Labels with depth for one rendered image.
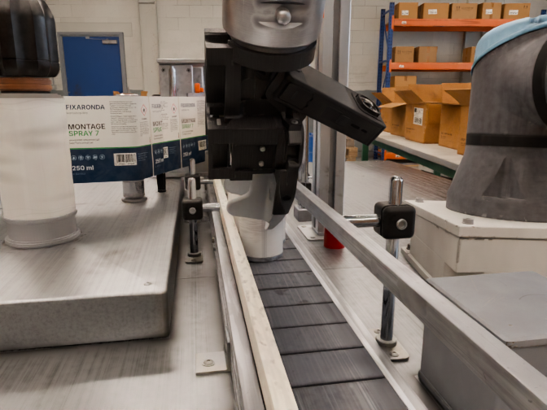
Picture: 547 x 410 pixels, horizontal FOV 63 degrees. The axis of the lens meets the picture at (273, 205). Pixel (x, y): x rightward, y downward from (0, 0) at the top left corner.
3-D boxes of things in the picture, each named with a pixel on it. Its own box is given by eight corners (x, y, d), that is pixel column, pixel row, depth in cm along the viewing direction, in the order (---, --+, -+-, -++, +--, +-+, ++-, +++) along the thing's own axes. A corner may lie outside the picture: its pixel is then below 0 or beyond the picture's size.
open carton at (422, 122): (389, 138, 319) (392, 84, 311) (451, 138, 322) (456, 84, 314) (409, 144, 282) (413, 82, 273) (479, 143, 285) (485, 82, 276)
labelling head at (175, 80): (164, 168, 116) (159, 65, 110) (215, 167, 119) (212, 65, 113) (161, 177, 103) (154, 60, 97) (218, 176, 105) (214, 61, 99)
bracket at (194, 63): (160, 66, 110) (160, 62, 110) (206, 67, 112) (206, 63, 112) (156, 62, 97) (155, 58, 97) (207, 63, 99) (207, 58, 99)
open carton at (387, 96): (367, 130, 405) (369, 87, 397) (416, 129, 408) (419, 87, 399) (379, 133, 367) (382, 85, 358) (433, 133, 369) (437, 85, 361)
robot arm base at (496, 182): (424, 202, 65) (430, 133, 63) (514, 202, 68) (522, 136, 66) (496, 223, 50) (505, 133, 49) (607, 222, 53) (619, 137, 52)
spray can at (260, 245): (237, 249, 55) (233, 76, 51) (277, 246, 56) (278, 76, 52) (242, 263, 50) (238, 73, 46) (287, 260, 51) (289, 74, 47)
